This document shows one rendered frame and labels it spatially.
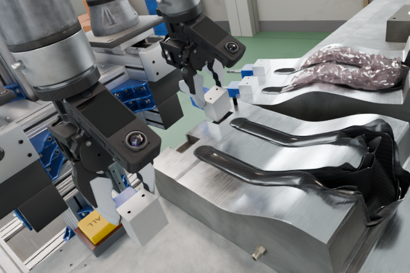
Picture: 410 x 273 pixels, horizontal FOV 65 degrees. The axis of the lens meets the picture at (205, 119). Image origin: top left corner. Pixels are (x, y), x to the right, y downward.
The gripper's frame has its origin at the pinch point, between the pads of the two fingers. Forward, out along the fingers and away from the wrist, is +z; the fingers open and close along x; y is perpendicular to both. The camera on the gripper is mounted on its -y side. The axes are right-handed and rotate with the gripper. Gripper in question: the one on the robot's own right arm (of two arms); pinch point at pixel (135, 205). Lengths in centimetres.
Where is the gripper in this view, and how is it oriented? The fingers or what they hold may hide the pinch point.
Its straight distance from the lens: 47.5
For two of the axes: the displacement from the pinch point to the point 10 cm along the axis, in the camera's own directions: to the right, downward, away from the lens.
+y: -7.0, -2.4, 6.8
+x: -6.8, 5.1, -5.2
